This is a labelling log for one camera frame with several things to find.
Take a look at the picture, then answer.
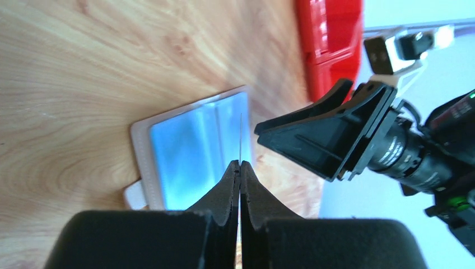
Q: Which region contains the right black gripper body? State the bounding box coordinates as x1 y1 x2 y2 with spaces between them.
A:
341 89 475 257

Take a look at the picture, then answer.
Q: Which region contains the beige card holder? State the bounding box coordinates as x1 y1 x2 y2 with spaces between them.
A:
123 85 255 210

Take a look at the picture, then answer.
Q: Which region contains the middle red plastic bin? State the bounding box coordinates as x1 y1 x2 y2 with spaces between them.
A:
295 0 364 102

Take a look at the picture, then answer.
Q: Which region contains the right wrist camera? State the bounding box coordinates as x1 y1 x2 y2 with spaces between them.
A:
363 25 455 92

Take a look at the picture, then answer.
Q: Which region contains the VIP black credit card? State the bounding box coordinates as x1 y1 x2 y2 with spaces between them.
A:
239 113 243 165

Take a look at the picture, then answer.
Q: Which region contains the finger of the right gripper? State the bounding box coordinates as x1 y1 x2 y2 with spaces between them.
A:
254 78 397 182

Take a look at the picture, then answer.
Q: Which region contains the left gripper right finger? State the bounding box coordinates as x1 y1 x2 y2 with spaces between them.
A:
240 161 426 268

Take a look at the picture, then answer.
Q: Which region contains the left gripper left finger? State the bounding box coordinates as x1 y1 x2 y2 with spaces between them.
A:
45 161 240 268

